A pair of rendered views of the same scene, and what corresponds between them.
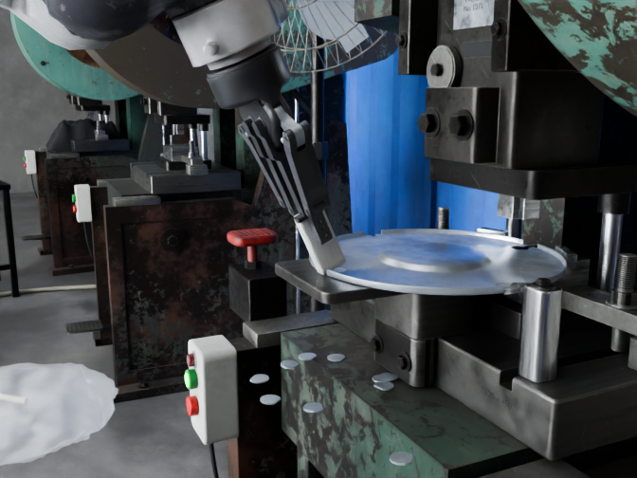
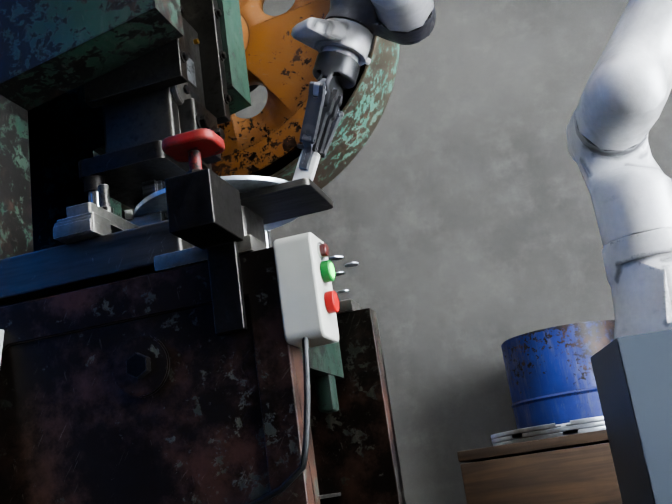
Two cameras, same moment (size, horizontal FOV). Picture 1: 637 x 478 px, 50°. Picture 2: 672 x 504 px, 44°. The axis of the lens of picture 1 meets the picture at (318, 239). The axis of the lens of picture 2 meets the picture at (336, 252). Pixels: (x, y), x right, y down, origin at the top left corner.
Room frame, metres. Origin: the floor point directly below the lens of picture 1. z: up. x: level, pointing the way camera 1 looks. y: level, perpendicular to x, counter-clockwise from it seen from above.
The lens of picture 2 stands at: (1.68, 0.85, 0.31)
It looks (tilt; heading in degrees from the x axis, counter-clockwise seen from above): 16 degrees up; 220
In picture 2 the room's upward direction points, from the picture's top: 8 degrees counter-clockwise
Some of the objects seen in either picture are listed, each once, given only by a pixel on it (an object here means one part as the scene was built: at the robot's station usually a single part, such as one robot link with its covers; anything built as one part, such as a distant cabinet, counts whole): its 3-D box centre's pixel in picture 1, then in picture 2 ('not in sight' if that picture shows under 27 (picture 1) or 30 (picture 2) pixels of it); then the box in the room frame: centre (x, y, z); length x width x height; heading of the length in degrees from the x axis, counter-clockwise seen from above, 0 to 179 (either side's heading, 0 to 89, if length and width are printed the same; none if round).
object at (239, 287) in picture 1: (258, 324); (210, 250); (1.01, 0.09, 0.62); 0.10 x 0.06 x 0.20; 25
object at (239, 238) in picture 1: (252, 255); (195, 167); (1.03, 0.10, 0.72); 0.07 x 0.06 x 0.08; 115
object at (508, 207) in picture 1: (516, 201); (157, 194); (0.82, -0.24, 0.84); 0.05 x 0.03 x 0.04; 25
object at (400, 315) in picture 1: (396, 317); (254, 242); (0.75, -0.09, 0.72); 0.25 x 0.14 x 0.14; 115
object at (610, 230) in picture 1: (610, 237); not in sight; (0.78, -0.34, 0.81); 0.02 x 0.02 x 0.14
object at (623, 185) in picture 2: not in sight; (617, 168); (0.48, 0.42, 0.71); 0.18 x 0.11 x 0.25; 38
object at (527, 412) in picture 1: (514, 330); (160, 288); (0.83, -0.25, 0.68); 0.45 x 0.30 x 0.06; 25
